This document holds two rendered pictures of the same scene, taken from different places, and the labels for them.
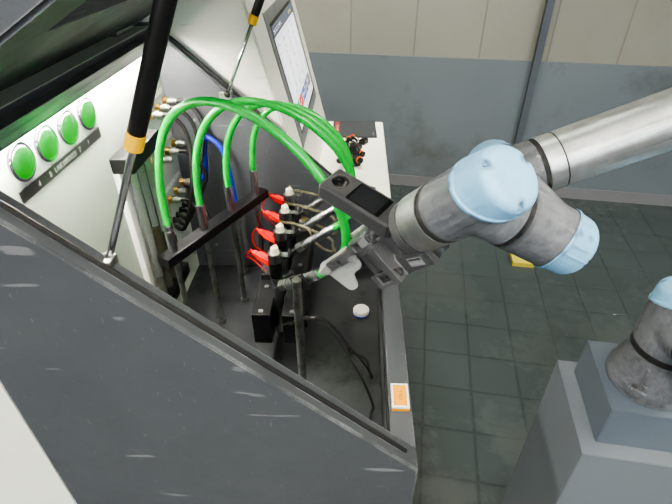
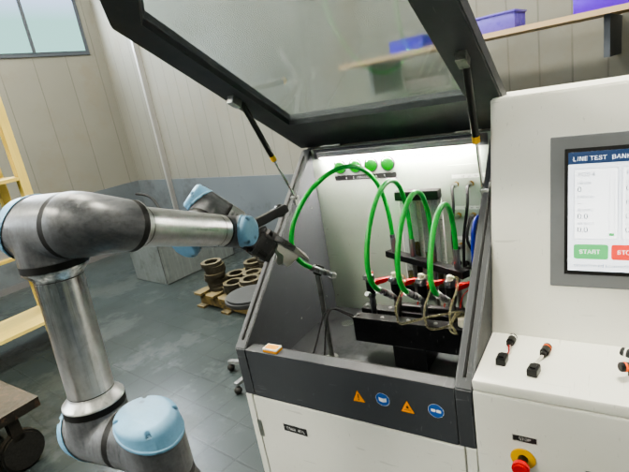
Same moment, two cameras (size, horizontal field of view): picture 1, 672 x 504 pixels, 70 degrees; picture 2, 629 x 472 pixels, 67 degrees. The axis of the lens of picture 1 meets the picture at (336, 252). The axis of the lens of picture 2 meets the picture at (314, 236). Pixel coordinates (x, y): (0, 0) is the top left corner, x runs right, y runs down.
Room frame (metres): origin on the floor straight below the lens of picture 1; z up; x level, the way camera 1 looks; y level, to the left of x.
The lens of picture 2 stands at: (1.32, -1.07, 1.63)
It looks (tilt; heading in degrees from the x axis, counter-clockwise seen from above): 16 degrees down; 122
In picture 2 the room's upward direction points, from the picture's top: 10 degrees counter-clockwise
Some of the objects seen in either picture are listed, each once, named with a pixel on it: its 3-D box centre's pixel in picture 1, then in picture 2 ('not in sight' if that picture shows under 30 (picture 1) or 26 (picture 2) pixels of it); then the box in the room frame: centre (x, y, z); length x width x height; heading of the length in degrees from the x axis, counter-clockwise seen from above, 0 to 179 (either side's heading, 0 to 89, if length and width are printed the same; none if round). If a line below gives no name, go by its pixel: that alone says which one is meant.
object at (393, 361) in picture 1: (389, 339); (343, 387); (0.75, -0.12, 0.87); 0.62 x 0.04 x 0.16; 178
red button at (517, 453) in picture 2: not in sight; (521, 464); (1.20, -0.18, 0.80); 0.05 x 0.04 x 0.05; 178
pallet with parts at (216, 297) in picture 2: not in sight; (269, 265); (-1.24, 2.22, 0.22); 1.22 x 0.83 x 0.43; 80
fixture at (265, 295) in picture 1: (287, 289); (414, 337); (0.88, 0.12, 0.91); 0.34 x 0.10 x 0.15; 178
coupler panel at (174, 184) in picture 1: (170, 150); (471, 214); (1.01, 0.37, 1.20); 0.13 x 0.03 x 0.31; 178
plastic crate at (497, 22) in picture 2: not in sight; (494, 23); (0.81, 2.34, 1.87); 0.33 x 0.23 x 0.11; 170
